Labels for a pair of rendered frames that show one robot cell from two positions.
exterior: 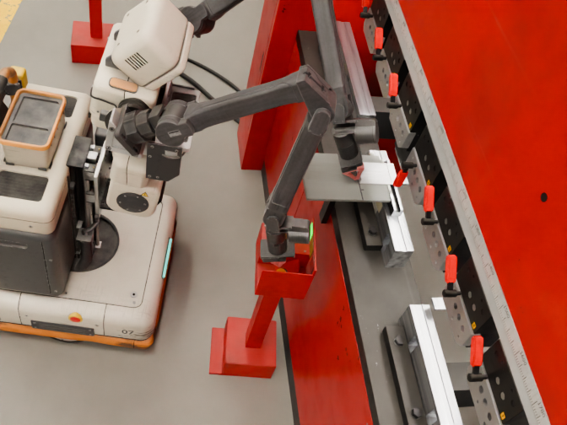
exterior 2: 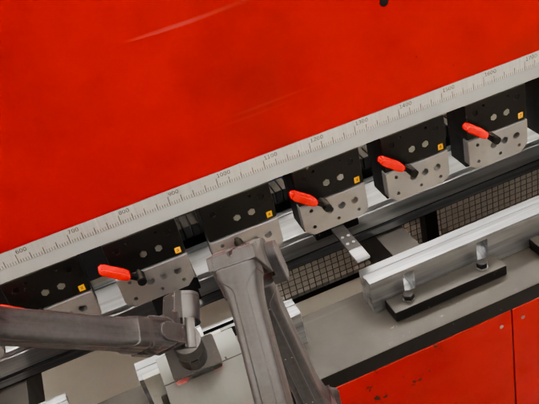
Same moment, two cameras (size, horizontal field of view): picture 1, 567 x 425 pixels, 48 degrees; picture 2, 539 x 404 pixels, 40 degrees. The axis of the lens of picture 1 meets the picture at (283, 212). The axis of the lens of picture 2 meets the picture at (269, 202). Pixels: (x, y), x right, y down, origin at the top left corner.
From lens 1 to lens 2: 1.36 m
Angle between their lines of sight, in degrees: 59
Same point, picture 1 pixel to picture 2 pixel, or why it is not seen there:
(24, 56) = not seen: outside the picture
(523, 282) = (435, 54)
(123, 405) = not seen: outside the picture
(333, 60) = (100, 322)
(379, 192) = (222, 341)
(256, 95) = (267, 329)
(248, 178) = not seen: outside the picture
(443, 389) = (451, 240)
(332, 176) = (216, 393)
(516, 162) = (333, 35)
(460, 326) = (434, 171)
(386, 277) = (322, 337)
